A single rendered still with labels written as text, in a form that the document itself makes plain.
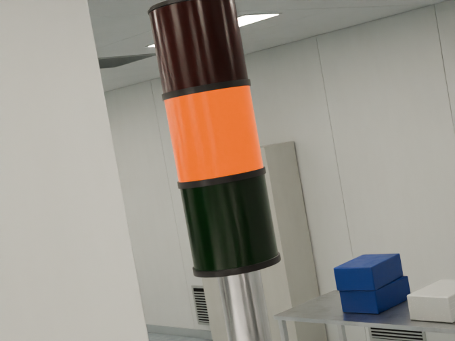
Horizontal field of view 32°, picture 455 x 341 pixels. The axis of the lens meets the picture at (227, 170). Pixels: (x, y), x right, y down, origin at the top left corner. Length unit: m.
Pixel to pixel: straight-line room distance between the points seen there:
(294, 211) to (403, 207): 1.09
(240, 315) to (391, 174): 6.50
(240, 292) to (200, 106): 0.11
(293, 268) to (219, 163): 7.03
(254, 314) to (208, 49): 0.15
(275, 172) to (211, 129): 6.90
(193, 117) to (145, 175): 8.89
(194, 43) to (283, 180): 6.97
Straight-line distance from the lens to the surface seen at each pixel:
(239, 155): 0.43
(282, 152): 7.41
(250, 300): 0.45
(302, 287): 7.55
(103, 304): 2.10
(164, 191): 9.11
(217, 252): 0.44
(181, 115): 0.44
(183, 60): 0.43
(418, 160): 6.77
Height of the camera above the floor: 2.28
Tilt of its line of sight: 3 degrees down
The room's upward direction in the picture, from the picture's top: 10 degrees counter-clockwise
